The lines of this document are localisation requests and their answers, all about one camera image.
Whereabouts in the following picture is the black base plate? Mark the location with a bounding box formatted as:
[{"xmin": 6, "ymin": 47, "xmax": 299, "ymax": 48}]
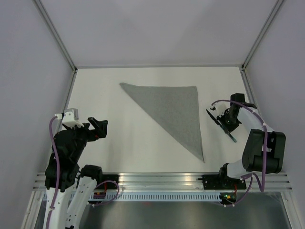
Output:
[
  {"xmin": 197, "ymin": 175, "xmax": 246, "ymax": 190},
  {"xmin": 95, "ymin": 174, "xmax": 119, "ymax": 190}
]

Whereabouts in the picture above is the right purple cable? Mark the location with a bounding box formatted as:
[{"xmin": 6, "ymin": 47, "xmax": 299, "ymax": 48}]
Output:
[{"xmin": 211, "ymin": 99, "xmax": 271, "ymax": 208}]

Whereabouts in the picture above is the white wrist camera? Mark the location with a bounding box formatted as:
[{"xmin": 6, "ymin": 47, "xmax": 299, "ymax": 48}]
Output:
[
  {"xmin": 54, "ymin": 108, "xmax": 84, "ymax": 128},
  {"xmin": 208, "ymin": 103, "xmax": 227, "ymax": 118}
]

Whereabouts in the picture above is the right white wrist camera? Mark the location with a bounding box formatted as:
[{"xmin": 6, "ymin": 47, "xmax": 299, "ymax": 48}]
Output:
[{"xmin": 208, "ymin": 103, "xmax": 227, "ymax": 118}]

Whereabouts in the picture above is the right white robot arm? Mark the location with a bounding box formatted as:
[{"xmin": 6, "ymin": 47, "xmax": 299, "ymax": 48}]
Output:
[{"xmin": 201, "ymin": 93, "xmax": 286, "ymax": 191}]

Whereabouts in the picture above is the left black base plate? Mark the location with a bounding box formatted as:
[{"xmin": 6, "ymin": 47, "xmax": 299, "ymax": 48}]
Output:
[{"xmin": 95, "ymin": 174, "xmax": 119, "ymax": 190}]

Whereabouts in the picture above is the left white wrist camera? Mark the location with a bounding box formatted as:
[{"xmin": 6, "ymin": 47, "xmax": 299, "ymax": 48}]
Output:
[{"xmin": 54, "ymin": 108, "xmax": 84, "ymax": 128}]

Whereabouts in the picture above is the aluminium frame post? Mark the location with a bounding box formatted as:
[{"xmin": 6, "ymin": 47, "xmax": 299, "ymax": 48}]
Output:
[
  {"xmin": 32, "ymin": 0, "xmax": 77, "ymax": 73},
  {"xmin": 240, "ymin": 0, "xmax": 285, "ymax": 71}
]

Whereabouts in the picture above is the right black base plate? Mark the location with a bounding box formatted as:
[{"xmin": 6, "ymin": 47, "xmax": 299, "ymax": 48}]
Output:
[{"xmin": 197, "ymin": 175, "xmax": 246, "ymax": 190}]

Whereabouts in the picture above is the white slotted cable duct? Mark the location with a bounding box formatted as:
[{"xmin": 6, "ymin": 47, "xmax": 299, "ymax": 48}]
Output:
[{"xmin": 42, "ymin": 192, "xmax": 222, "ymax": 201}]

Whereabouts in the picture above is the right aluminium frame post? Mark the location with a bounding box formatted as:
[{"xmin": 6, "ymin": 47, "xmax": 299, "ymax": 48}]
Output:
[{"xmin": 240, "ymin": 0, "xmax": 285, "ymax": 71}]

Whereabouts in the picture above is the left aluminium frame post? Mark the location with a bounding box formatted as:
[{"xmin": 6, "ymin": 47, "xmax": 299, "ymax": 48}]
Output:
[{"xmin": 32, "ymin": 0, "xmax": 77, "ymax": 73}]

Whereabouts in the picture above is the aluminium mounting rail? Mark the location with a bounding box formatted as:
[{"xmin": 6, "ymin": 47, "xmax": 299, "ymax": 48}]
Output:
[{"xmin": 33, "ymin": 171, "xmax": 293, "ymax": 191}]

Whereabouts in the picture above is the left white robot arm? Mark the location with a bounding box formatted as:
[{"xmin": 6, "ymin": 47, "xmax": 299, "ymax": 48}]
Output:
[{"xmin": 43, "ymin": 114, "xmax": 108, "ymax": 229}]

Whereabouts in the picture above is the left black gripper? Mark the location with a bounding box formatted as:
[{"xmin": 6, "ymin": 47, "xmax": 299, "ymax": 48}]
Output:
[{"xmin": 64, "ymin": 116, "xmax": 108, "ymax": 161}]

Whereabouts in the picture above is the grey cloth napkin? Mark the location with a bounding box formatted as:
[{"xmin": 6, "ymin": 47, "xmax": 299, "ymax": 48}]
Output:
[{"xmin": 120, "ymin": 83, "xmax": 204, "ymax": 162}]

